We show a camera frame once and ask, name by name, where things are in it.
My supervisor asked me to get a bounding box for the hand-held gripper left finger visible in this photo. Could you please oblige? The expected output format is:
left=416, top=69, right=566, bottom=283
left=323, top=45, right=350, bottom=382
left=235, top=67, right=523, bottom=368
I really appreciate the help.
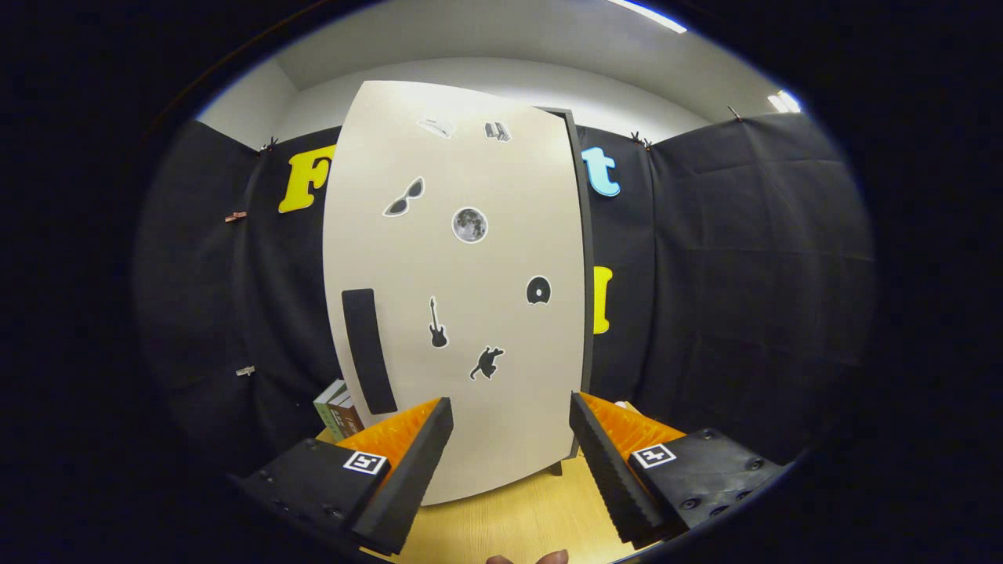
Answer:
left=234, top=396, right=455, bottom=557

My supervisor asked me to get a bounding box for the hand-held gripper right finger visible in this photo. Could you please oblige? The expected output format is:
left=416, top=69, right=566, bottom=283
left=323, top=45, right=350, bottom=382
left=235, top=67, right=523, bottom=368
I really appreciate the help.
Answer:
left=568, top=391, right=788, bottom=548

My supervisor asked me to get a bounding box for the black door handle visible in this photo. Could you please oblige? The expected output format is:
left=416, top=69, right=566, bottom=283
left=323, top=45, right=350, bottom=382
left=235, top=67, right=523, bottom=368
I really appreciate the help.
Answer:
left=342, top=288, right=398, bottom=416

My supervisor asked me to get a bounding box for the green spine book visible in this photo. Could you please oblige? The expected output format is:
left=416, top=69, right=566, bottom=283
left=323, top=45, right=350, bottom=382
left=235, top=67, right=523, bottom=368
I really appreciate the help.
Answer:
left=313, top=379, right=349, bottom=441

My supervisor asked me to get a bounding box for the grey cabinet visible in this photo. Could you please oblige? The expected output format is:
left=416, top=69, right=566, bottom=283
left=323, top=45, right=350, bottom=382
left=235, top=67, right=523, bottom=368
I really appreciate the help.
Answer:
left=541, top=106, right=596, bottom=477

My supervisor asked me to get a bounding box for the black backdrop cloth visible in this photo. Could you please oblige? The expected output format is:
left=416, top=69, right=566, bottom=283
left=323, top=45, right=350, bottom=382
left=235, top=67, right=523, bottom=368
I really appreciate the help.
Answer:
left=133, top=114, right=874, bottom=471

